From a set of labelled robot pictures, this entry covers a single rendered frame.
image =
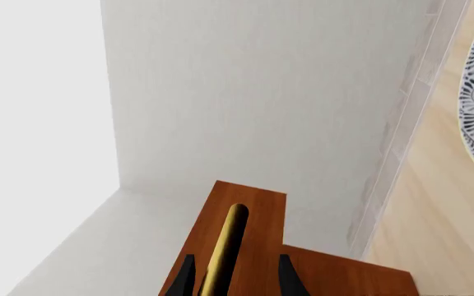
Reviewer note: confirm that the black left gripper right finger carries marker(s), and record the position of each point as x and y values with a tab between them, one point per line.
289	277

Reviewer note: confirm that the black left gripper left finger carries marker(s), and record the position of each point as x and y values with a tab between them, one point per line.
185	280

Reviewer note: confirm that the wooden cabinet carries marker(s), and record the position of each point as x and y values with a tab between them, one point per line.
344	274

